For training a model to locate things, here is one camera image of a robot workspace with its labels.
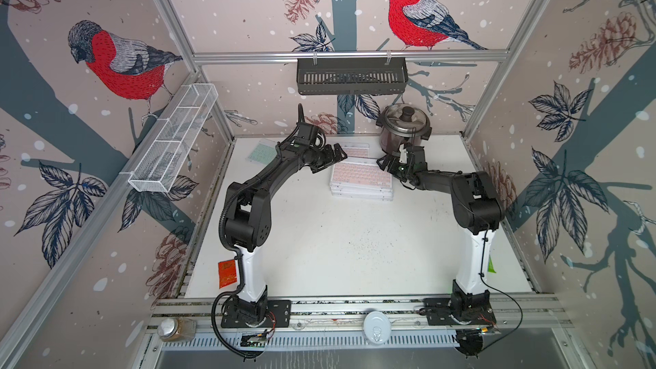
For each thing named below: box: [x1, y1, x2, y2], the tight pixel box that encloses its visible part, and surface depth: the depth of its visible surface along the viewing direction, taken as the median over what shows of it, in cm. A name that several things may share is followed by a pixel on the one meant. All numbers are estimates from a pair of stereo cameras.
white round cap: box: [363, 310, 393, 345], surface depth 68 cm
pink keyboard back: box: [342, 142, 370, 159], surface depth 120 cm
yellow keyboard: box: [330, 182, 393, 201], surface depth 100 cm
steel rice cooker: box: [375, 103, 433, 154], surface depth 105 cm
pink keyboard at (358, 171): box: [330, 157, 393, 188], surface depth 103 cm
